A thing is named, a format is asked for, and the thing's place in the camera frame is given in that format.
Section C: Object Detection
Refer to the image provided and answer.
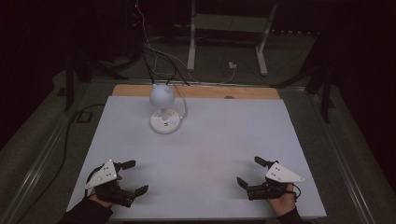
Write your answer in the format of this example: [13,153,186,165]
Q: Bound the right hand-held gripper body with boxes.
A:
[246,161,305,201]

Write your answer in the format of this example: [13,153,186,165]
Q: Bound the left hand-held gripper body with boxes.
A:
[85,159,136,209]

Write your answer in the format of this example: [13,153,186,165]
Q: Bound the person's left hand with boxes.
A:
[88,174,123,209]

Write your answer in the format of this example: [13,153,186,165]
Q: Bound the person's right hand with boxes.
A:
[266,183,297,217]

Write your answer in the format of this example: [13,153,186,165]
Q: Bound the white table mat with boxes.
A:
[65,95,328,220]

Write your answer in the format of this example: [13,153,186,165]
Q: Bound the white round-headed desk lamp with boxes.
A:
[148,82,182,135]

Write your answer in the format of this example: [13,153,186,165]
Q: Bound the black stand legs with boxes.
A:
[270,31,336,124]
[63,46,129,112]

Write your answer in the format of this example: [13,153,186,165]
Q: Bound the white metal stand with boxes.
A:
[186,0,279,77]

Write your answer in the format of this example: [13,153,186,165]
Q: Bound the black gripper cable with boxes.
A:
[288,182,303,201]

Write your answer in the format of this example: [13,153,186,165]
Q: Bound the black floor cable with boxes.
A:
[14,103,106,224]

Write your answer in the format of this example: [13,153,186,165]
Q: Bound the white plug with cable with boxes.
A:
[218,61,238,85]

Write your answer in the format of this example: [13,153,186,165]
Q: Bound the black cables bundle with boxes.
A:
[140,41,191,87]

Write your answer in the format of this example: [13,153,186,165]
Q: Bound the thin white floor cable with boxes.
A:
[135,0,195,82]

